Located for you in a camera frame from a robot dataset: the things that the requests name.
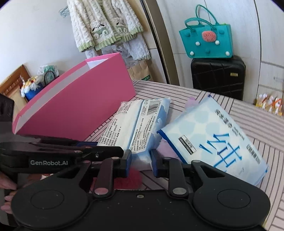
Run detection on white wipes pack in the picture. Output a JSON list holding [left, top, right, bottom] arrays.
[[97, 98, 171, 171]]

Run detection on person's left hand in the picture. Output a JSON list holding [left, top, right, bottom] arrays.
[[1, 172, 50, 214]]

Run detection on pink storage box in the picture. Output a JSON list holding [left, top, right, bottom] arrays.
[[12, 53, 136, 141]]

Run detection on red fuzzy plush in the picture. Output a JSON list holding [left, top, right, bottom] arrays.
[[114, 168, 142, 190]]

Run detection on blue flower basket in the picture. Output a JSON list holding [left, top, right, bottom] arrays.
[[20, 75, 45, 101]]

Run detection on blue white tissue pack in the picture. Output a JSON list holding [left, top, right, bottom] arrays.
[[158, 96, 269, 185]]

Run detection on striped pink tablecloth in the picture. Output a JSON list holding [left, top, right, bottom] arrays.
[[132, 80, 283, 230]]

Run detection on white plastic bag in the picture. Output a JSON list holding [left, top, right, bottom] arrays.
[[38, 65, 59, 86]]

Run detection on brown paper bag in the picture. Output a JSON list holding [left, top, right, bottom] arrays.
[[127, 60, 153, 81]]

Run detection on white orange slippers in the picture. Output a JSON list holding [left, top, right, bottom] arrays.
[[255, 93, 283, 116]]

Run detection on black suitcase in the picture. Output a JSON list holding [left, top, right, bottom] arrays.
[[191, 56, 246, 100]]

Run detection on cream knitted cardigan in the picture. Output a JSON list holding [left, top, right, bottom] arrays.
[[67, 1, 151, 61]]

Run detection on teal felt handbag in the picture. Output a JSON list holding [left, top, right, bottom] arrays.
[[179, 4, 233, 59]]

